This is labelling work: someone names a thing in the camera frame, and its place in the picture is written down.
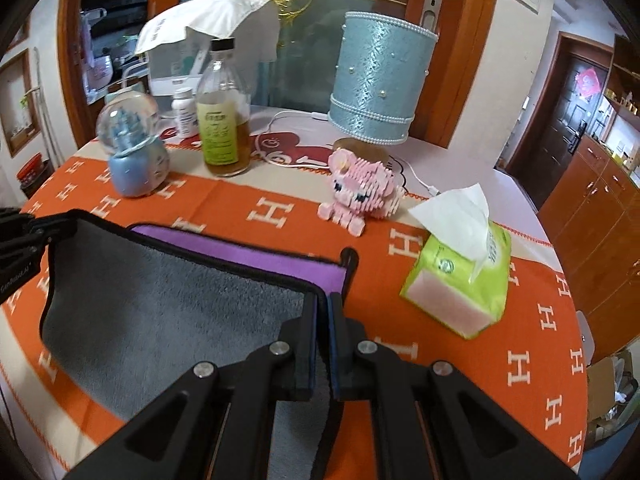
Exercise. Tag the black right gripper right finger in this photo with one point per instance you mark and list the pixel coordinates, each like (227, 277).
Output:
(429, 421)

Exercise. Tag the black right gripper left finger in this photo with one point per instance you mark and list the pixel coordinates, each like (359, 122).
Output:
(214, 422)

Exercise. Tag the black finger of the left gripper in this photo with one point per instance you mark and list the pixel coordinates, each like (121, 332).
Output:
(23, 239)

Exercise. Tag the grey purple microfibre towel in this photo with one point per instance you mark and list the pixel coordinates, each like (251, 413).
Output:
(130, 309)

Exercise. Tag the orange H-pattern tablecloth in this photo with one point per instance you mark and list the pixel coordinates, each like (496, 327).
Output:
(531, 362)

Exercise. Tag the green tissue pack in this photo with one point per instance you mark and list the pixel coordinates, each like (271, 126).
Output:
(462, 273)

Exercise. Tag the blue snow globe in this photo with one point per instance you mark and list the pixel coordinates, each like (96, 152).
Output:
(127, 128)

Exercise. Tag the cardboard box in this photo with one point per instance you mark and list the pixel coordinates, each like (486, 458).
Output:
(613, 396)

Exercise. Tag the small white pill bottle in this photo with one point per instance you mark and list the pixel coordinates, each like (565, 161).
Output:
(184, 106)

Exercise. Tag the pink brick pig figure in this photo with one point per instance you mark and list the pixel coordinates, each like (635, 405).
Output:
(360, 190)

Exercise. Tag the glass bottle yellow liquid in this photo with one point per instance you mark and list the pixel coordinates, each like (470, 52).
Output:
(223, 109)

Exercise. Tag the wooden glass sliding door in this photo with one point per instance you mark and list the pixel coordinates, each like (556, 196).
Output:
(311, 28)

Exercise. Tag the white cloth-covered plastic box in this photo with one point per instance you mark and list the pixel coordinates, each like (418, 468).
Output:
(176, 42)

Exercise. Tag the brown wooden cabinet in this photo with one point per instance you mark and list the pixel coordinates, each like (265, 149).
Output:
(592, 221)

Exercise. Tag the red white cartoon mat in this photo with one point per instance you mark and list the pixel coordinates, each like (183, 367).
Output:
(282, 164)

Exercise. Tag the dark entrance door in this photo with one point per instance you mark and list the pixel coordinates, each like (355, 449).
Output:
(569, 99)

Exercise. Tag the blue pearl table lamp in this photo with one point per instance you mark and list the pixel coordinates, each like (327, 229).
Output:
(379, 77)

